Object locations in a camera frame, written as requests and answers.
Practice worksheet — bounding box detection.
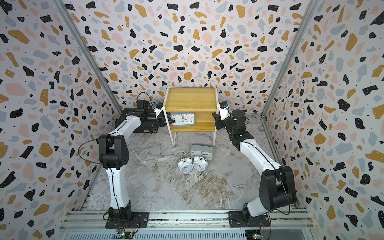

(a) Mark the grey square alarm clock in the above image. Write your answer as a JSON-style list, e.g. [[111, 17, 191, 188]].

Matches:
[[171, 113, 195, 127], [190, 145, 214, 161]]

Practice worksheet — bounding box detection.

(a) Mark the wooden two-tier shelf white frame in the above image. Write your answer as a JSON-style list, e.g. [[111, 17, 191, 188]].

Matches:
[[163, 88, 219, 146]]

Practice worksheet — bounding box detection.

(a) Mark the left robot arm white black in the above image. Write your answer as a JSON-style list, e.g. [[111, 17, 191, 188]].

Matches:
[[99, 100, 174, 223]]

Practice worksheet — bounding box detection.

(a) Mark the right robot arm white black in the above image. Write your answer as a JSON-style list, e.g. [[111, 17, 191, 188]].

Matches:
[[212, 108, 297, 220]]

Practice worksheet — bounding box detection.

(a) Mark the black case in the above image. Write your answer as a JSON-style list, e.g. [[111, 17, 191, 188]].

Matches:
[[115, 108, 159, 134]]

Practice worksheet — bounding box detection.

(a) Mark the white twin-bell clock left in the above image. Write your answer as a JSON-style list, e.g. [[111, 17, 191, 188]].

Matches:
[[177, 157, 194, 173]]

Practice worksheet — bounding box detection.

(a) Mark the white twin-bell clock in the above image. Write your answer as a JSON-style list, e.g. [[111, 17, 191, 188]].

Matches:
[[193, 156, 208, 172], [177, 157, 194, 173]]

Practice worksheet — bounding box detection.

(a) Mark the white twin-bell clock right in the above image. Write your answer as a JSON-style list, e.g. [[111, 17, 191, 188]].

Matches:
[[193, 156, 208, 172]]

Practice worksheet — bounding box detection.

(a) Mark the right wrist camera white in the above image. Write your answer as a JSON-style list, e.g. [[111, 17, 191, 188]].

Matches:
[[219, 101, 230, 121]]

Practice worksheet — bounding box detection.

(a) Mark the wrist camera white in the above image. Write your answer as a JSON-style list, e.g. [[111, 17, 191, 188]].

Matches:
[[153, 102, 164, 118], [219, 101, 230, 121]]

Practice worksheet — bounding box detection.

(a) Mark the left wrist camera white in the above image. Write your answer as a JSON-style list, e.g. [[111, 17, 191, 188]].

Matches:
[[153, 102, 164, 118]]

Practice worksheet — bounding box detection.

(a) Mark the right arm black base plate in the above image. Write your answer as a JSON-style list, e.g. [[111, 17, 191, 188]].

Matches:
[[228, 210, 271, 228]]

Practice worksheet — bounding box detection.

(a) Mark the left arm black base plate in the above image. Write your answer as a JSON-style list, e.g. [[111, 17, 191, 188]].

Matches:
[[105, 210, 150, 229]]

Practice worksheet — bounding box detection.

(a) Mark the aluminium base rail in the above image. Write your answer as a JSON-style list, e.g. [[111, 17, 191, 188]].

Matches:
[[59, 209, 318, 240]]

